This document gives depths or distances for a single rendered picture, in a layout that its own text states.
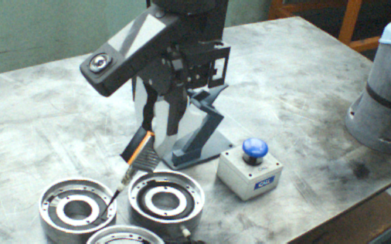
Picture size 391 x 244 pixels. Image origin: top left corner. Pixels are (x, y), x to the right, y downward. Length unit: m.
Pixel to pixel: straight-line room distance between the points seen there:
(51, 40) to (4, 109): 1.51
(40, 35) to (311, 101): 1.57
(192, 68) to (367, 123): 0.48
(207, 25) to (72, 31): 1.90
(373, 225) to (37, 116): 0.77
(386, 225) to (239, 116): 0.47
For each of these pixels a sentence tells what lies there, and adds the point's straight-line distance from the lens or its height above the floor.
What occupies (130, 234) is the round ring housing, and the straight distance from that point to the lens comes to 0.67.
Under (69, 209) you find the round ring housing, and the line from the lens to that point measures 0.72.
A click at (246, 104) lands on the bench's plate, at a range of 1.01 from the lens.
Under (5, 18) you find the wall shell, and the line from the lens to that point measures 2.30.
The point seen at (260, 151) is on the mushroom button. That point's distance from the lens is 0.77.
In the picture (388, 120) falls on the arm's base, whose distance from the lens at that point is 0.98.
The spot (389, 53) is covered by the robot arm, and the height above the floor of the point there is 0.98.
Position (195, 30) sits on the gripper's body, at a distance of 0.58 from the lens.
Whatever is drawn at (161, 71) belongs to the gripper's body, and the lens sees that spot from 0.57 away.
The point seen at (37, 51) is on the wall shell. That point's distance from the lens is 2.43.
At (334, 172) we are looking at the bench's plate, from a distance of 0.90.
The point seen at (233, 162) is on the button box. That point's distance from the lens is 0.78.
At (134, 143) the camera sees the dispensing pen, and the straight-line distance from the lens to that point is 0.64.
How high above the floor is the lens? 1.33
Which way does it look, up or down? 35 degrees down
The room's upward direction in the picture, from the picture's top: 9 degrees clockwise
